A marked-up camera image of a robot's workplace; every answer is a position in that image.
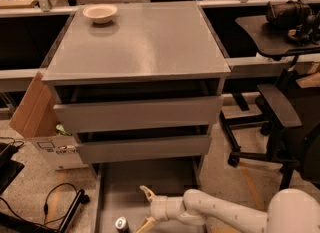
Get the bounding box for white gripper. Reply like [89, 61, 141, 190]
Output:
[135, 185, 184, 233]

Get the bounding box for redbull can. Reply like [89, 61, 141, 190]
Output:
[115, 217, 129, 233]

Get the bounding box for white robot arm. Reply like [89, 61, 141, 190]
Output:
[136, 185, 320, 233]

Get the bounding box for grey bottom drawer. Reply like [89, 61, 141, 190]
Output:
[91, 157, 200, 233]

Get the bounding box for grey drawer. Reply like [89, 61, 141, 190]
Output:
[77, 135, 211, 164]
[54, 96, 223, 133]
[91, 157, 200, 233]

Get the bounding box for grey middle drawer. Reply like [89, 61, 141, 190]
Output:
[77, 135, 211, 164]

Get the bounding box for grey top drawer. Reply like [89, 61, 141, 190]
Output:
[54, 96, 223, 133]

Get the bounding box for grey drawer cabinet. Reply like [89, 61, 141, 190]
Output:
[42, 0, 232, 165]

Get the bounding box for cardboard box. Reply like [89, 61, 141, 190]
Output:
[9, 73, 86, 170]

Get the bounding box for black office chair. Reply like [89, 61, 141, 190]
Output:
[220, 70, 320, 189]

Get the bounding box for white bowl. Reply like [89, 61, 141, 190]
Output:
[83, 4, 117, 24]

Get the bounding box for black side desk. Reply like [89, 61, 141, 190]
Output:
[235, 15, 320, 58]

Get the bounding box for black vr headset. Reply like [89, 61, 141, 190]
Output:
[266, 0, 320, 44]

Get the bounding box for black cable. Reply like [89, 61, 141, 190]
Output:
[0, 182, 79, 230]

